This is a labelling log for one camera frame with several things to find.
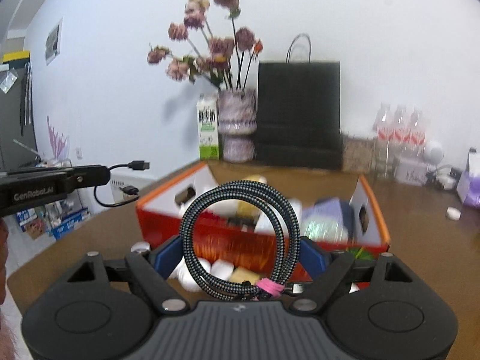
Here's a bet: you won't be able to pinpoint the person's left forearm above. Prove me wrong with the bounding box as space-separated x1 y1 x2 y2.
0 217 21 360

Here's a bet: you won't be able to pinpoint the green white milk carton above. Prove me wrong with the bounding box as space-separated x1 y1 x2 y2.
196 94 220 160

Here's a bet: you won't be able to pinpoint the black white braided cable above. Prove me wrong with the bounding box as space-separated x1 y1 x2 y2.
179 181 314 302

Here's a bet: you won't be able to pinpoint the purple feather decoration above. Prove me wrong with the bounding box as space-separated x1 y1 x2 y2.
46 115 72 163

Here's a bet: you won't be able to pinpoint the wooden desktop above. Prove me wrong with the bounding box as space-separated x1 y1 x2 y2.
7 159 480 360

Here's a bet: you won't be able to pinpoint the black usb cable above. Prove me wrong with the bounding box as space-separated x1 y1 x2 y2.
94 160 151 208

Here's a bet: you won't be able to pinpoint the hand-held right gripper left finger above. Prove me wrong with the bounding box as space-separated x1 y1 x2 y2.
56 234 188 314

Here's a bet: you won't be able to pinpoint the black paper bag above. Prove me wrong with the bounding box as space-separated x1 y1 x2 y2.
255 33 344 169

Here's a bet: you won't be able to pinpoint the clear water bottle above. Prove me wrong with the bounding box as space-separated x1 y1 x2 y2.
409 107 428 152
392 104 410 151
373 103 394 149

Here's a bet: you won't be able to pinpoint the dark metal cabinet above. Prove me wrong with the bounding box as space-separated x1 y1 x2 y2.
0 49 38 173

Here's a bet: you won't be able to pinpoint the dried pink roses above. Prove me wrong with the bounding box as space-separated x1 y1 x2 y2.
147 0 264 91

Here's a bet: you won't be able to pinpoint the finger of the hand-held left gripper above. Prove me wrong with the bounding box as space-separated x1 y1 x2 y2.
64 164 112 196

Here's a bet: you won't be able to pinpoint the white round device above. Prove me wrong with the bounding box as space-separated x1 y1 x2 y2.
424 140 445 166

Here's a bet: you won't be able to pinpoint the blue cardboard box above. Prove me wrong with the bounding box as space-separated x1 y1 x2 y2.
15 206 91 241

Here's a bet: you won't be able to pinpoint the purple speckled vase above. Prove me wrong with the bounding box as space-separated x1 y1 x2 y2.
217 89 259 163

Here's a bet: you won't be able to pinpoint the yellow plush toy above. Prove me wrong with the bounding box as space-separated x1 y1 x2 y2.
234 174 269 226

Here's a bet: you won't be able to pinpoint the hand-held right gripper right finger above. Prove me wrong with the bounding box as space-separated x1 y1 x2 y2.
290 236 417 314

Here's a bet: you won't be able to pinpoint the red cardboard box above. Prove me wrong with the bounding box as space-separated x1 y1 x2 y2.
136 160 391 282

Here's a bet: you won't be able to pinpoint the wall poster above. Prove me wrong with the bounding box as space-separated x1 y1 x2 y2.
45 18 62 65

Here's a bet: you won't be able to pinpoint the clear container of wooden pegs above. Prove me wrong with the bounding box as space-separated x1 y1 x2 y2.
341 133 379 171

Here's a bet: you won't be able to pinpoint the small white carton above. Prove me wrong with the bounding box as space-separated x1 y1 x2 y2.
395 155 428 184

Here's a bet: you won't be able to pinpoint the purple tissue pack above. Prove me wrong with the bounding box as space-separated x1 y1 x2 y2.
455 148 480 209

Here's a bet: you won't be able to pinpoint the white power strip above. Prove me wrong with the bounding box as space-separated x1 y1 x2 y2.
427 165 464 190

